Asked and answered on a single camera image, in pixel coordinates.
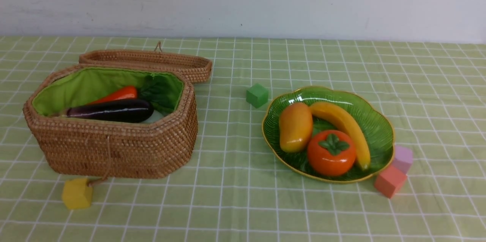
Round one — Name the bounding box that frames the pink foam cube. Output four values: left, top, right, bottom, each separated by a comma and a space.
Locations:
391, 145, 413, 174

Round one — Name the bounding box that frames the yellow foam cube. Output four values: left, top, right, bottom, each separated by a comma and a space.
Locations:
62, 178, 93, 210

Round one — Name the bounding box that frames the woven wicker basket lid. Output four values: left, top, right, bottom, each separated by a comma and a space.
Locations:
79, 42, 213, 83

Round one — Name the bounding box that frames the red chili pepper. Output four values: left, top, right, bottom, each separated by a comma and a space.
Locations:
88, 85, 138, 104

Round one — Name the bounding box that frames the salmon foam cube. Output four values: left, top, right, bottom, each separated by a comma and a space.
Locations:
374, 165, 407, 199

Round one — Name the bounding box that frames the green leaf-shaped glass plate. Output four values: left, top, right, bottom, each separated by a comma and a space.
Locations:
262, 85, 395, 184

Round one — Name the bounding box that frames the orange persimmon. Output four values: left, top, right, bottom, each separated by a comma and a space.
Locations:
307, 130, 357, 177

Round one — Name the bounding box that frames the white radish with leaves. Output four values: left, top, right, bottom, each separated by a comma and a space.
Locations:
138, 75, 175, 123

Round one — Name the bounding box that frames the orange yellow mango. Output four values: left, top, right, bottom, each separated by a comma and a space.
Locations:
278, 102, 314, 153

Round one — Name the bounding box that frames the purple eggplant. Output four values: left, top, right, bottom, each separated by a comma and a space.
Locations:
53, 99, 154, 123

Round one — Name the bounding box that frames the yellow banana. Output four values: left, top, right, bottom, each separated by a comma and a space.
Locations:
309, 102, 371, 171

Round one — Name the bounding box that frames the woven wicker basket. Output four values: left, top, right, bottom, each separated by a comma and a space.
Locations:
23, 64, 198, 179

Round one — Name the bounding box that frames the green checked tablecloth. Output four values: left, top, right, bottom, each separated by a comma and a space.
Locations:
0, 36, 485, 242

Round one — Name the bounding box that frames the green foam cube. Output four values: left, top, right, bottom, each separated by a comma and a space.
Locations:
245, 83, 269, 108

